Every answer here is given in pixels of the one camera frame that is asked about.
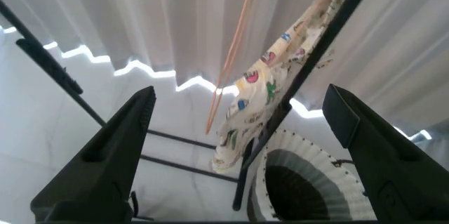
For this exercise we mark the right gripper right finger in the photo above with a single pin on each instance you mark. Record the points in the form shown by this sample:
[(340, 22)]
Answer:
[(393, 168)]

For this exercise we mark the cream printed garment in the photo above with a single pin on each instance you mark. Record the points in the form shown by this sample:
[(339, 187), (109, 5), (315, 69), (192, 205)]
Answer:
[(256, 101)]

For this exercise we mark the black clothes rack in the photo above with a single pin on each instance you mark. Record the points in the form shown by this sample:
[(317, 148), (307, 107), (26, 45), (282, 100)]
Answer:
[(326, 38)]

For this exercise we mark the white laundry basket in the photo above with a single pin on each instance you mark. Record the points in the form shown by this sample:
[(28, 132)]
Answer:
[(315, 161)]

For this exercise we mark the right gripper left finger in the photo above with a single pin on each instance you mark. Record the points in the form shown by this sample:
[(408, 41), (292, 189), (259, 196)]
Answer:
[(105, 168)]

